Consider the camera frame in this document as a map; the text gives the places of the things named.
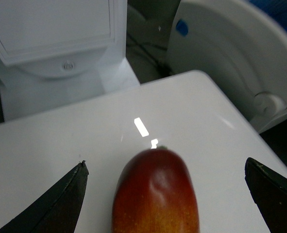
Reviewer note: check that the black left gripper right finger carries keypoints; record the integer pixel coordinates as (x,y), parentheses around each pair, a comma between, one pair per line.
(269,192)

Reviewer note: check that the white checkout scale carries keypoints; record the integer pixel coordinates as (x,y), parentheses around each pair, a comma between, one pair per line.
(186,113)

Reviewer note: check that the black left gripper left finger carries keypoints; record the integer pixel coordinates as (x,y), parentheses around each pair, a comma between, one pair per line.
(57,210)

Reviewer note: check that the white blue label printer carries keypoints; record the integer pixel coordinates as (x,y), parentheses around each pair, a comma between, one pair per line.
(241,48)

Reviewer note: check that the dark red mango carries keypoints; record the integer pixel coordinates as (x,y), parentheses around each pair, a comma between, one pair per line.
(155,194)

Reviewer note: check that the white POS terminal stand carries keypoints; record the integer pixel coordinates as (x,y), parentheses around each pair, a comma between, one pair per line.
(58,52)

